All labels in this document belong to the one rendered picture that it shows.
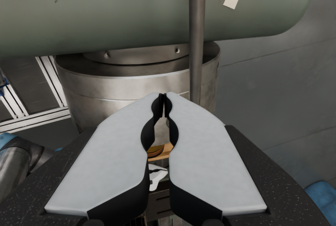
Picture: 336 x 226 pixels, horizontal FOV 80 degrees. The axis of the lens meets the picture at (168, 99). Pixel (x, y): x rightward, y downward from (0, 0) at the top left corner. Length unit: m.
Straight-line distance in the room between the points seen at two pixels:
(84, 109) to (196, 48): 0.22
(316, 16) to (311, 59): 0.40
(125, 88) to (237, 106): 1.87
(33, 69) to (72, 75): 1.10
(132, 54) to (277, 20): 0.20
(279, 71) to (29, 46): 2.10
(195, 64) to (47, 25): 0.15
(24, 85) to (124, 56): 1.20
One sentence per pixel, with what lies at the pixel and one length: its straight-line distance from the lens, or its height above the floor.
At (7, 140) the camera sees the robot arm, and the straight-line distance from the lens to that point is 0.67.
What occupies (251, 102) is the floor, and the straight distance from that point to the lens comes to 2.18.
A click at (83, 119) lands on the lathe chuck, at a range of 0.36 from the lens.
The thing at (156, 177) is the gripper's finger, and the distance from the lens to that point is 0.59.
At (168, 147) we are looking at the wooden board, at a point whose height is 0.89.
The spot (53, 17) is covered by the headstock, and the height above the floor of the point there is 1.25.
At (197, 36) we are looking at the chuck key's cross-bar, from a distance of 0.17.
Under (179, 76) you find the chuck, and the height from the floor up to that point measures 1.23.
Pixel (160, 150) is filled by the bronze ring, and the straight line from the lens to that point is 0.53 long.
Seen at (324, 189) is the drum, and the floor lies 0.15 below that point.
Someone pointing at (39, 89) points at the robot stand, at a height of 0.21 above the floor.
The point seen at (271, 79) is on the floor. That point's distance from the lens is 2.19.
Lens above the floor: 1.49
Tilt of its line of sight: 58 degrees down
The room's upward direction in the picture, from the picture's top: 151 degrees clockwise
